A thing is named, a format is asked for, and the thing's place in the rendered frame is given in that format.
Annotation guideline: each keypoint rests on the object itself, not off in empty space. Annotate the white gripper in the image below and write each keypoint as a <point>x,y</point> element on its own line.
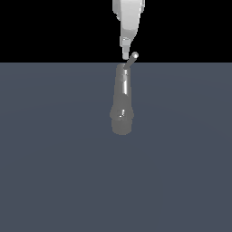
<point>126,42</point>

